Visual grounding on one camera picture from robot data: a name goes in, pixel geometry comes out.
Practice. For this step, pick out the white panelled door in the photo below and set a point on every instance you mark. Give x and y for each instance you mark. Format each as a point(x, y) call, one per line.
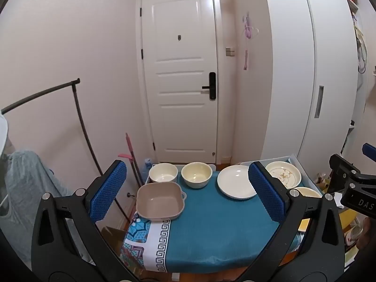
point(176, 64)

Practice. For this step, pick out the yellow round object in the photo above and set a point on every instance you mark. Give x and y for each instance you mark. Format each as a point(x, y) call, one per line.
point(349, 218)

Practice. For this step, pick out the brown cardboard box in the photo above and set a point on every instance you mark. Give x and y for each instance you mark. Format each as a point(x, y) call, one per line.
point(113, 241)

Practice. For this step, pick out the duck print plate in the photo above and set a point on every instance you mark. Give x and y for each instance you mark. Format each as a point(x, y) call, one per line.
point(286, 175)

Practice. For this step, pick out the purple hanging decoration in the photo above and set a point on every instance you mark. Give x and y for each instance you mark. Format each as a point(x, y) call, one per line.
point(249, 26)

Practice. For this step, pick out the white wardrobe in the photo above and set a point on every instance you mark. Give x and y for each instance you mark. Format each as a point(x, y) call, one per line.
point(293, 64)

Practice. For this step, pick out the pink wall hanging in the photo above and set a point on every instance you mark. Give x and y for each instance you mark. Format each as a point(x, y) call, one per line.
point(245, 60)

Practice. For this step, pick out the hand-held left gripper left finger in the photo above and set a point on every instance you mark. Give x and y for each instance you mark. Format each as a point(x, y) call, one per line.
point(108, 192)

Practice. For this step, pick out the cluttered white shelf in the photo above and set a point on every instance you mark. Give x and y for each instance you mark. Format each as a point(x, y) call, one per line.
point(359, 44)

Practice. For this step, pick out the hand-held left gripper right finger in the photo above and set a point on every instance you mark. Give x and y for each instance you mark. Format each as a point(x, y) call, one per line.
point(266, 194)

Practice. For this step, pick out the cream rimmed plate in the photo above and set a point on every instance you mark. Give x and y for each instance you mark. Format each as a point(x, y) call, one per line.
point(307, 192)

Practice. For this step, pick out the white hanging garment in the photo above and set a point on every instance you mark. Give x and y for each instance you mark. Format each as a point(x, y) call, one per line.
point(3, 135)

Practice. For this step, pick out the wall light switch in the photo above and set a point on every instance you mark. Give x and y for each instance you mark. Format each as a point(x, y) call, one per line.
point(230, 51)

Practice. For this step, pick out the grey-blue hanging garment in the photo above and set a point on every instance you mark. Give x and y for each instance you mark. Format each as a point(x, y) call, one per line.
point(26, 182)

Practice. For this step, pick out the cream bowl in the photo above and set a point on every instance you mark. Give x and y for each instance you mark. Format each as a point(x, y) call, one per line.
point(196, 175)

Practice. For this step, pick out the blue patterned tablecloth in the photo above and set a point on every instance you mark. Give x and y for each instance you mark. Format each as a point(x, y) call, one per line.
point(217, 229)

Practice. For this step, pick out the blue water bottle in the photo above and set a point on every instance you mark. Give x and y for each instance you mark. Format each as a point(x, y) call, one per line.
point(146, 169)

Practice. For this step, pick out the black clothes rack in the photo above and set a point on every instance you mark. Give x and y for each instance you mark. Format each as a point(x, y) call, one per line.
point(78, 102)

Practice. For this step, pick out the pink square baking dish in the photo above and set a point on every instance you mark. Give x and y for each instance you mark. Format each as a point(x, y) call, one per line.
point(160, 201)

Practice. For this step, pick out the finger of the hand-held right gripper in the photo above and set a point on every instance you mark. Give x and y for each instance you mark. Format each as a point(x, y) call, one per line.
point(369, 149)
point(342, 169)

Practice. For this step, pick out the plain white plate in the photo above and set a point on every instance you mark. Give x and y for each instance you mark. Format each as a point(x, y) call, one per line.
point(235, 182)

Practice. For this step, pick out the white deep bowl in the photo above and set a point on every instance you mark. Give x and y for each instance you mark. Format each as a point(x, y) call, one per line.
point(163, 174)

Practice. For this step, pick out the person's right hand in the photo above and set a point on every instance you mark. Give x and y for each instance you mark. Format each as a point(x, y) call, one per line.
point(364, 235)

